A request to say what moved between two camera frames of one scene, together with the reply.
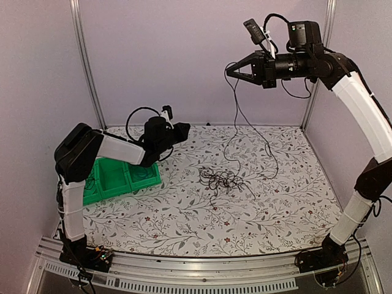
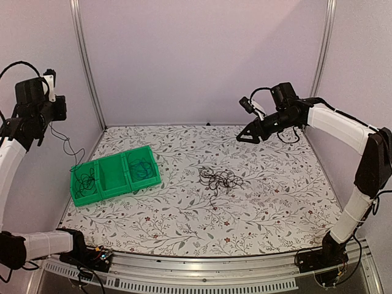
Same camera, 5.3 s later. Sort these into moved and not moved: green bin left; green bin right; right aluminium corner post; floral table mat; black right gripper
Moved: black right gripper
Not moved: floral table mat; green bin right; right aluminium corner post; green bin left
